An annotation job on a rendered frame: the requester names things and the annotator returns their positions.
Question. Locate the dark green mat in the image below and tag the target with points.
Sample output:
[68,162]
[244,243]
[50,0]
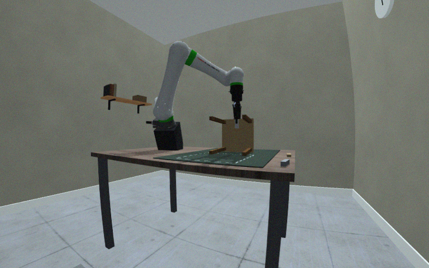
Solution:
[257,161]

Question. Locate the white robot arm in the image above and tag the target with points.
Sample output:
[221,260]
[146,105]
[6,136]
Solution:
[180,54]

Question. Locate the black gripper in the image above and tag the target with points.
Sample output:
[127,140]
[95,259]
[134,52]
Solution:
[236,98]

